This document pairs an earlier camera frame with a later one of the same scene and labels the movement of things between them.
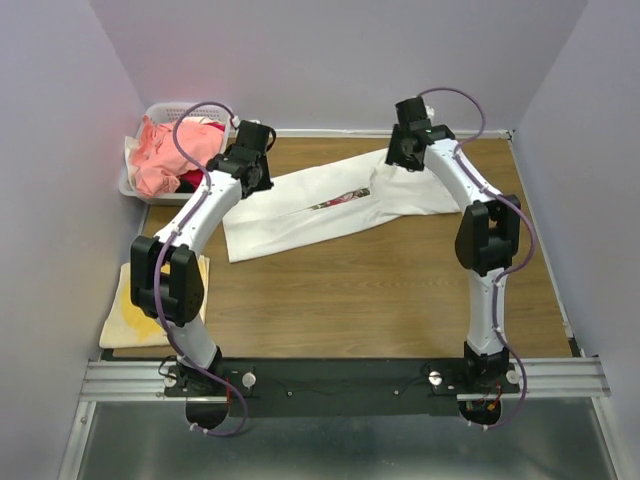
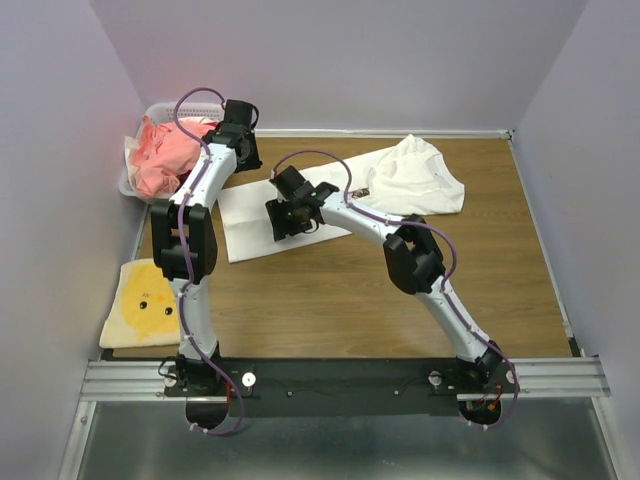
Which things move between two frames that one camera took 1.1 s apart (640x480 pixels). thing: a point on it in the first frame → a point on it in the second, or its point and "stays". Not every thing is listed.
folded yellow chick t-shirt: (127, 326) stays
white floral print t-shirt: (354, 192) stays
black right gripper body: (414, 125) → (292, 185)
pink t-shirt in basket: (157, 161) stays
